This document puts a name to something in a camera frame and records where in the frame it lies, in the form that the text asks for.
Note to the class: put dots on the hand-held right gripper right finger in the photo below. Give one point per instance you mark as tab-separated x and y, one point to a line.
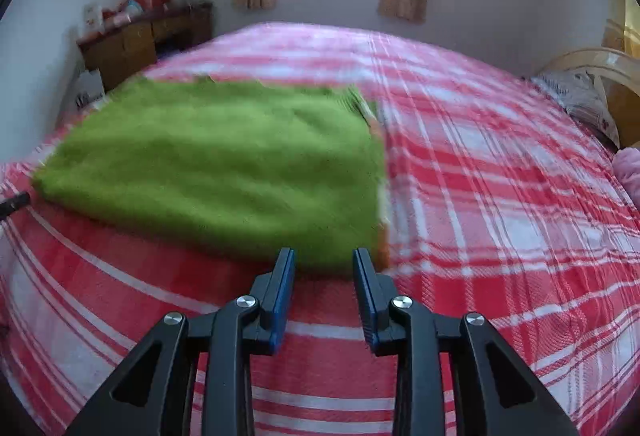
364	296

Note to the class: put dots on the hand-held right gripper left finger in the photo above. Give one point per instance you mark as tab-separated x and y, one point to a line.
282	296

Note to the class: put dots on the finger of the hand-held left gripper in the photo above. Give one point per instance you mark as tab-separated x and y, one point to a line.
15	204

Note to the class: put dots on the green orange striped knit sweater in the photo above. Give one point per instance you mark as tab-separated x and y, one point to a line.
215	166

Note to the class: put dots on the white paper bag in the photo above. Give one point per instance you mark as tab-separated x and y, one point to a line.
89	91

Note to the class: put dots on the bed with red plaid sheet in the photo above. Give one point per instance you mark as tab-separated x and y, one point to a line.
500	216

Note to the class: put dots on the brown wooden desk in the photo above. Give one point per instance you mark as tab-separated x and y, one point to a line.
130	46

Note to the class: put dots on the small white box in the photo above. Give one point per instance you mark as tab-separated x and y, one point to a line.
92	19

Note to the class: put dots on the striped floral pillow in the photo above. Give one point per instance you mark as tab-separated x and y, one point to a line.
580	101

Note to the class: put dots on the pink blanket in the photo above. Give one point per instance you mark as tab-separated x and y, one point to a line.
629	174

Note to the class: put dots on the cream wooden headboard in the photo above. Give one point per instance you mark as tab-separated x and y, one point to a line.
622	86

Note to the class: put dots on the yellow curtain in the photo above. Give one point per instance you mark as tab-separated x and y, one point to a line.
631	29

